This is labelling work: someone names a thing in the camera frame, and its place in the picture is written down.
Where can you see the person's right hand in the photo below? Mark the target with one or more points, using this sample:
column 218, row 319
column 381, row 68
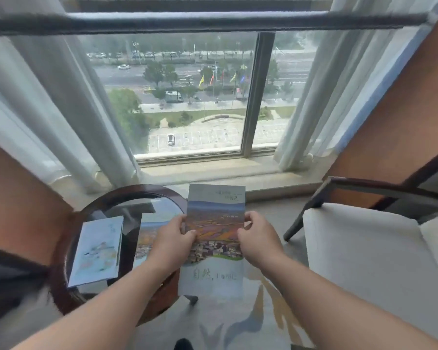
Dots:
column 262, row 244

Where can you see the person's left hand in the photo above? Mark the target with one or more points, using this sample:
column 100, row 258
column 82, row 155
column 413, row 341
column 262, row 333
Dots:
column 171, row 247

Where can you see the person's left thumb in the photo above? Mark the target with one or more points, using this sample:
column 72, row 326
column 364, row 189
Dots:
column 190, row 237

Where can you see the person's right thumb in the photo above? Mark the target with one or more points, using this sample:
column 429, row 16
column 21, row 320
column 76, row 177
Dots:
column 244, row 238

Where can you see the landscape photo brochure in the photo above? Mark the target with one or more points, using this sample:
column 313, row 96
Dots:
column 215, row 211

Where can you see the person's right forearm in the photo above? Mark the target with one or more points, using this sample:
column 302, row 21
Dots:
column 343, row 302

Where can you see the person's left forearm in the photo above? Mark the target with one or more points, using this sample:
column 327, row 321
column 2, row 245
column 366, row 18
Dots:
column 106, row 306

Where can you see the orange landscape booklet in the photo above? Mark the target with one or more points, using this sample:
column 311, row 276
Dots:
column 148, row 236

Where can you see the beige stone windowsill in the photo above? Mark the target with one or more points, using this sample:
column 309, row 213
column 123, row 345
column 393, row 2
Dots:
column 222, row 173

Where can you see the round dark wood glass table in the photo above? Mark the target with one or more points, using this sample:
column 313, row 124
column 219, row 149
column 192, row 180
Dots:
column 131, row 200

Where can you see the pale illustrated brochure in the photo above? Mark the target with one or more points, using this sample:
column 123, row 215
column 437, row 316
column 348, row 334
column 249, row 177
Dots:
column 96, row 251

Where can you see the white parked car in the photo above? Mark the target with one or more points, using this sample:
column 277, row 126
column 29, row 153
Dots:
column 171, row 139

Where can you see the black shoe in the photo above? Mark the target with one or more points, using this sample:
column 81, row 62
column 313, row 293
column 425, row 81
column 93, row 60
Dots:
column 183, row 345

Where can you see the armchair with white cushion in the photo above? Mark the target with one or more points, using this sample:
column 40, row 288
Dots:
column 365, row 251

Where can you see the white truck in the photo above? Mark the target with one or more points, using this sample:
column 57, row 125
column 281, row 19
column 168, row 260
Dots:
column 174, row 97

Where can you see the white sheer curtain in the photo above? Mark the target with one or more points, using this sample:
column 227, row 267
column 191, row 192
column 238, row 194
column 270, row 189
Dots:
column 69, row 116
column 325, row 94

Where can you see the orange backed armchair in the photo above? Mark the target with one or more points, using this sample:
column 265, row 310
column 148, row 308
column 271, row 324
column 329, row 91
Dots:
column 18, row 200

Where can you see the dark metal railing bar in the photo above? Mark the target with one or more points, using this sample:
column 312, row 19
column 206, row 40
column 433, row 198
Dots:
column 204, row 22

